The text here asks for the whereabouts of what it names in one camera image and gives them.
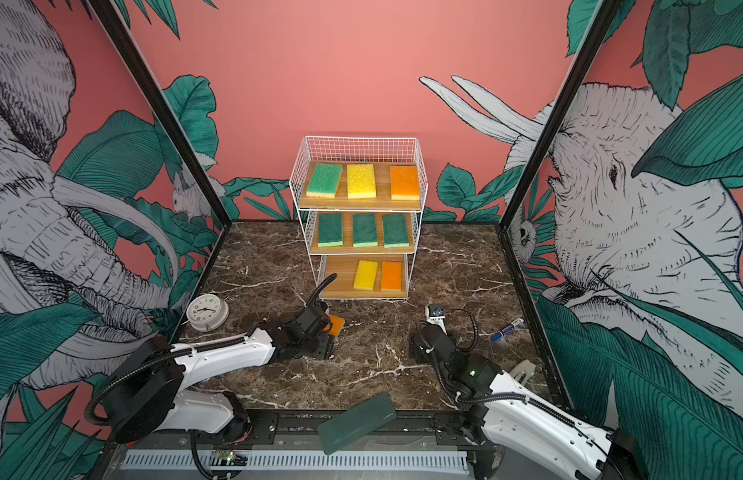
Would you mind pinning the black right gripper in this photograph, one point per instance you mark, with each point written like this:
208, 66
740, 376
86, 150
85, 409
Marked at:
417, 350

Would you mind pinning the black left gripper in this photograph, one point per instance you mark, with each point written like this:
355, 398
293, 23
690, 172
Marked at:
326, 350

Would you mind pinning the orange sponge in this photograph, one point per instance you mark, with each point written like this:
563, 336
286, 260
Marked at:
404, 183
391, 276
336, 325

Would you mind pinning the yellow sponge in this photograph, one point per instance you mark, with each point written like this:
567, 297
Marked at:
366, 274
361, 181

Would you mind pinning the dark green sponge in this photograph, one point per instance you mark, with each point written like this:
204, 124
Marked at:
395, 233
365, 230
330, 230

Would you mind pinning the bright green sponge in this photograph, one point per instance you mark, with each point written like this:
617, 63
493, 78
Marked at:
325, 180

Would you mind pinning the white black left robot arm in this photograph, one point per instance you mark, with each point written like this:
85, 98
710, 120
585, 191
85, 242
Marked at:
154, 390

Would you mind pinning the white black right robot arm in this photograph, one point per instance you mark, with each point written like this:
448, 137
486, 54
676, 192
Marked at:
498, 409

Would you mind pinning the blue marker pen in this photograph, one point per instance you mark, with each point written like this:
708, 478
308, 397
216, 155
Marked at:
509, 329

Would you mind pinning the white stapler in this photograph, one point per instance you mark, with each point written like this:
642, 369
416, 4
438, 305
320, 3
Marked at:
523, 371

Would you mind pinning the large dark green foam block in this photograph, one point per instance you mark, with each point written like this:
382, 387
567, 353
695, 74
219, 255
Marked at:
352, 425

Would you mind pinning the white alarm clock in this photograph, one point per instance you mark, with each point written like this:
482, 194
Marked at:
207, 312

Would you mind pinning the white ribbed front rail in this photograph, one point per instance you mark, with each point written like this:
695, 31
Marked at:
285, 460

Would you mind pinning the white wire three-tier shelf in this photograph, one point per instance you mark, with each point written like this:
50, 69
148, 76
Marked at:
360, 202

